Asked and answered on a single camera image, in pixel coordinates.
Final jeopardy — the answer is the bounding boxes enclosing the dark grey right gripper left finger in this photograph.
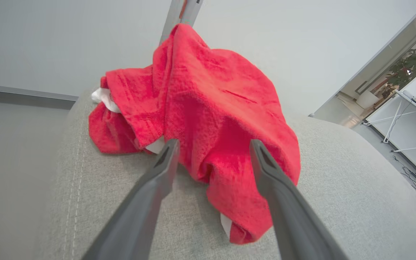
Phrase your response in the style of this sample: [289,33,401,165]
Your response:
[81,139,181,260]

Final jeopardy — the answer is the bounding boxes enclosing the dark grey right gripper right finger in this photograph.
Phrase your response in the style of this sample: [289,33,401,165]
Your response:
[250,139,350,260]

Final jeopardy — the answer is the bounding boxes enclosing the red and white garment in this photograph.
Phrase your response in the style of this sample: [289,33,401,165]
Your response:
[88,23,301,245]

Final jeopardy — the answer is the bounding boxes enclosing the grey fabric sofa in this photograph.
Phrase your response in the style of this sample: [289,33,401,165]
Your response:
[31,90,416,260]

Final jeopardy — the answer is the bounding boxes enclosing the white plant pot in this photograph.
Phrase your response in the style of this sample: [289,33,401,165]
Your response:
[355,90,380,109]

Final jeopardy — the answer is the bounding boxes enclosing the white table with crossed legs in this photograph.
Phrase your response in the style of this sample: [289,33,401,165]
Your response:
[362,58,416,187]

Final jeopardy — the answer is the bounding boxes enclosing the green potted plant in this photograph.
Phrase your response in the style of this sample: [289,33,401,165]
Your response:
[388,45,416,89]

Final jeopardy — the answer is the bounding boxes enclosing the black floor cables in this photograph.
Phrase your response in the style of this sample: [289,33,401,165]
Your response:
[391,153,416,218]

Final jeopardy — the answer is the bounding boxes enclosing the grey partition bottom rail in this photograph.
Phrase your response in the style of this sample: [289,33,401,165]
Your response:
[0,83,79,110]

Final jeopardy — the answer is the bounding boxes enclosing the grey partition post pair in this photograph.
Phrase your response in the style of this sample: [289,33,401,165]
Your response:
[159,0,204,44]

